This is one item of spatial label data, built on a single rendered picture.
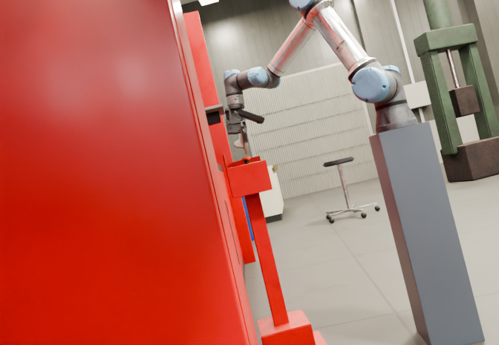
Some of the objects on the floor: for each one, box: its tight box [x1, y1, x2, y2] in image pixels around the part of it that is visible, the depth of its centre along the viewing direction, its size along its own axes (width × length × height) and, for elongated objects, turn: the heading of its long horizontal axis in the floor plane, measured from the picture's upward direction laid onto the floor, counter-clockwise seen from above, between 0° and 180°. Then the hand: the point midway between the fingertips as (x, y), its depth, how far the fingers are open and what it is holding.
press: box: [414, 0, 499, 182], centre depth 603 cm, size 70×87×281 cm
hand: (247, 151), depth 180 cm, fingers closed
